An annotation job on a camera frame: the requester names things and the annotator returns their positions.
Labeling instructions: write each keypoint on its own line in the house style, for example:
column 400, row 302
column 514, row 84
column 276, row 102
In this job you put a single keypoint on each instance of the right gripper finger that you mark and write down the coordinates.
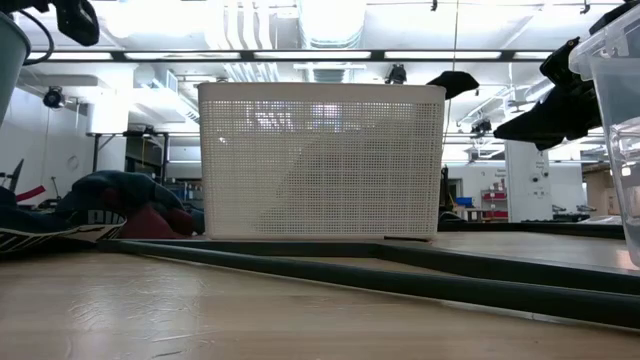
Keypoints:
column 565, row 70

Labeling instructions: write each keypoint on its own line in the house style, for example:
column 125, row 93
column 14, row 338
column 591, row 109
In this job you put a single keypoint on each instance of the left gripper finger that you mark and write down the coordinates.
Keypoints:
column 80, row 22

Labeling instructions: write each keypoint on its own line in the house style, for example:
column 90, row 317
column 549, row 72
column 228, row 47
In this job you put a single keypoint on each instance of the maroon cloth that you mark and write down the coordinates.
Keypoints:
column 150, row 225

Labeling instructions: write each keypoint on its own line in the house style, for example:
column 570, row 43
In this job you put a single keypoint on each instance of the clear plastic container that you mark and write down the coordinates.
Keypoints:
column 625, row 90

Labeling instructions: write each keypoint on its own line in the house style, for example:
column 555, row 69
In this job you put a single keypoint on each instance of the black-legged background table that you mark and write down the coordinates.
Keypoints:
column 95, row 155

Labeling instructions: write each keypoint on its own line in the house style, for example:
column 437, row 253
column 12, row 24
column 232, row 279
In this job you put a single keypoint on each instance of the white background column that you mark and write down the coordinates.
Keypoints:
column 525, row 200

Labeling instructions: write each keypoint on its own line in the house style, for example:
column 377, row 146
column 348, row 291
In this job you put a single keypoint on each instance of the shelf with red boxes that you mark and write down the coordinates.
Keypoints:
column 495, row 210

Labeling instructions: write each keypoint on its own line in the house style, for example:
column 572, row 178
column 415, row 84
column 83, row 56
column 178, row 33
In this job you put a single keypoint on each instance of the navy blue cloth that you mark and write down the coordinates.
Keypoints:
column 130, row 185

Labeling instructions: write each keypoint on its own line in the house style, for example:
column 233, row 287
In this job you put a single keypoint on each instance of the red background object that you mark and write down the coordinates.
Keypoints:
column 32, row 192

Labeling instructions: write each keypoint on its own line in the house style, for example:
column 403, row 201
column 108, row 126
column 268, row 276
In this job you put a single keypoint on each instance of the black Puma print cloth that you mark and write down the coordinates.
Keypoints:
column 30, row 225

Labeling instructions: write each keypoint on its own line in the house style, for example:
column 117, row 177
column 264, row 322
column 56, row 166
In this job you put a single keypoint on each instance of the black clothes hanger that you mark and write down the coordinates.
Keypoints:
column 450, row 285

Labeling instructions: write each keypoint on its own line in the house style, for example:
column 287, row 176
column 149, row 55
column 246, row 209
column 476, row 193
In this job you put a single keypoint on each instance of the white perforated plastic basket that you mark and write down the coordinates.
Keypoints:
column 320, row 175

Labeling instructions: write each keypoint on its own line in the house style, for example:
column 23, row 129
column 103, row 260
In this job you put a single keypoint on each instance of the black ceiling-mounted camera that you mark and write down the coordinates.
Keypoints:
column 396, row 75
column 481, row 126
column 52, row 97

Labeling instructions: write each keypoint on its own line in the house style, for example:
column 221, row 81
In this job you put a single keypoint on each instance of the black aluminium rig frame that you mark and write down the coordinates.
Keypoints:
column 525, row 230

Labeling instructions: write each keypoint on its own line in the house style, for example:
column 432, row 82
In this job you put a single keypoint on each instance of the silver ceiling duct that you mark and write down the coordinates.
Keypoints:
column 330, row 25

